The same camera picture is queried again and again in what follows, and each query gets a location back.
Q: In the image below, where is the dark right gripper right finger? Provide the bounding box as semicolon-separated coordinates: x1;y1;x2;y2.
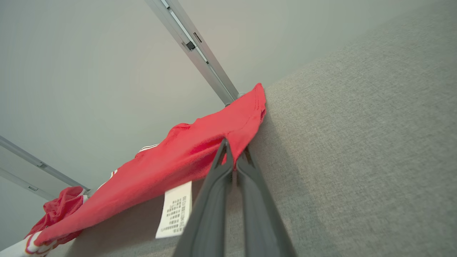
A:
236;147;297;257

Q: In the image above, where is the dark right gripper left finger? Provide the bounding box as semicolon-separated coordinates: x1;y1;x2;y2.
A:
173;138;234;257

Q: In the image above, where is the red shirt with white sleeves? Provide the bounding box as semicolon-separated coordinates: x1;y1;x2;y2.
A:
0;83;267;257

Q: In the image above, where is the red Bulls print sports garment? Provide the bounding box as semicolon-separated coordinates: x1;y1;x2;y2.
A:
26;186;87;247

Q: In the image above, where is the grey metal partition post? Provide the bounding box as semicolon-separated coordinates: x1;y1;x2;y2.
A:
0;136;90;201
145;0;240;106

